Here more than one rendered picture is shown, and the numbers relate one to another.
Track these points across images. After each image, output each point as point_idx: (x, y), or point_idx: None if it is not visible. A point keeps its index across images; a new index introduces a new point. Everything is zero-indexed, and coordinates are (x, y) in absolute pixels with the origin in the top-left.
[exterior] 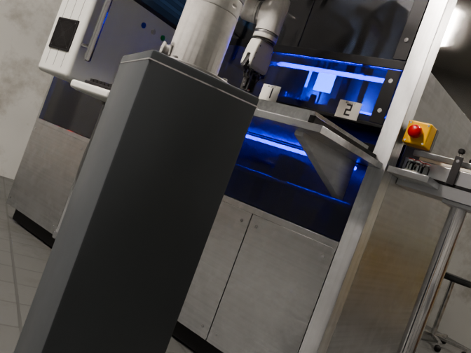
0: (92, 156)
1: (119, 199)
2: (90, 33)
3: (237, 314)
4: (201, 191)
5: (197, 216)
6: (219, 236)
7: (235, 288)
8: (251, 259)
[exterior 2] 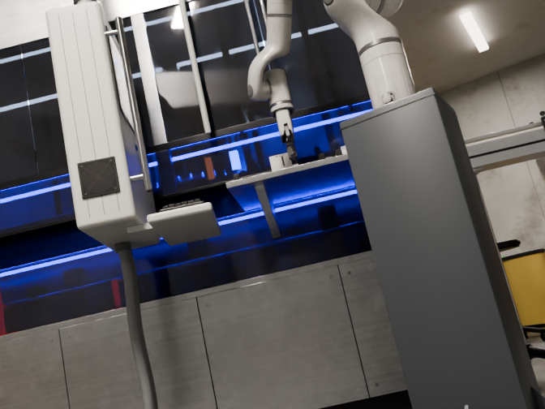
0: (388, 204)
1: (470, 204)
2: (128, 165)
3: (384, 352)
4: (474, 185)
5: (481, 204)
6: (316, 304)
7: (366, 334)
8: (363, 300)
